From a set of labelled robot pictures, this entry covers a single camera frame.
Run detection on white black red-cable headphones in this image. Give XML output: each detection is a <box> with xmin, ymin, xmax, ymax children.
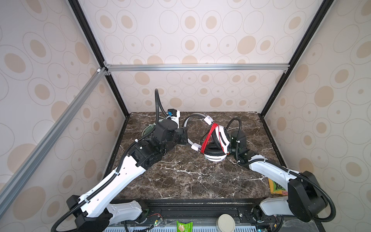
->
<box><xmin>183</xmin><ymin>113</ymin><xmax>231</xmax><ymax>162</ymax></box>

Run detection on mint green headphones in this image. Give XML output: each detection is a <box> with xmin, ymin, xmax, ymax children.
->
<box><xmin>142</xmin><ymin>123</ymin><xmax>156</xmax><ymax>138</ymax></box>

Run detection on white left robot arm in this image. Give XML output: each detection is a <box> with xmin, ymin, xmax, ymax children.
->
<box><xmin>51</xmin><ymin>124</ymin><xmax>187</xmax><ymax>232</ymax></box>

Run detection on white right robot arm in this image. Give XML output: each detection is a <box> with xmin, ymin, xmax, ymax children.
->
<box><xmin>227</xmin><ymin>130</ymin><xmax>336</xmax><ymax>222</ymax></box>

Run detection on yellow green snack bag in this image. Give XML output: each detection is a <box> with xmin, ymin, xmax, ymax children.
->
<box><xmin>268</xmin><ymin>179</ymin><xmax>288</xmax><ymax>196</ymax></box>

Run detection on white round cap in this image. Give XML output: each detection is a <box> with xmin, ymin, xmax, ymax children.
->
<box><xmin>216</xmin><ymin>214</ymin><xmax>235</xmax><ymax>232</ymax></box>

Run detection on green snack packet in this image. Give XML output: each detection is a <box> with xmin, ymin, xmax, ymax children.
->
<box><xmin>176</xmin><ymin>221</ymin><xmax>193</xmax><ymax>232</ymax></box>

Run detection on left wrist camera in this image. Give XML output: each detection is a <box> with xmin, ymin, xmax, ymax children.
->
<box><xmin>153</xmin><ymin>109</ymin><xmax>181</xmax><ymax>146</ymax></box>

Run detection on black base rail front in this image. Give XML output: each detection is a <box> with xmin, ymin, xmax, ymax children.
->
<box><xmin>76</xmin><ymin>198</ymin><xmax>325</xmax><ymax>232</ymax></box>

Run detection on silver aluminium rail back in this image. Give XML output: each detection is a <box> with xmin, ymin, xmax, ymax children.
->
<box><xmin>106</xmin><ymin>63</ymin><xmax>290</xmax><ymax>72</ymax></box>

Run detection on silver aluminium rail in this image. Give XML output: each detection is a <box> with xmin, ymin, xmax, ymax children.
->
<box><xmin>1</xmin><ymin>67</ymin><xmax>108</xmax><ymax>217</ymax></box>
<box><xmin>106</xmin><ymin>63</ymin><xmax>290</xmax><ymax>72</ymax></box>

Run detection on black corner frame post right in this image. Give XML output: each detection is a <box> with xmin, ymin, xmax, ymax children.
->
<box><xmin>260</xmin><ymin>0</ymin><xmax>335</xmax><ymax>118</ymax></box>

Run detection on black corner frame post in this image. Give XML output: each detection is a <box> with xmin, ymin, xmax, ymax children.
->
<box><xmin>68</xmin><ymin>0</ymin><xmax>130</xmax><ymax>118</ymax></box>
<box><xmin>260</xmin><ymin>0</ymin><xmax>335</xmax><ymax>118</ymax></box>

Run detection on black corner frame post left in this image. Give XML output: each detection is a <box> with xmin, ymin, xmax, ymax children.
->
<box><xmin>68</xmin><ymin>0</ymin><xmax>130</xmax><ymax>118</ymax></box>

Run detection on silver aluminium rail left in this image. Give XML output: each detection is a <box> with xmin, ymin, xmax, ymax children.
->
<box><xmin>1</xmin><ymin>67</ymin><xmax>108</xmax><ymax>217</ymax></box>

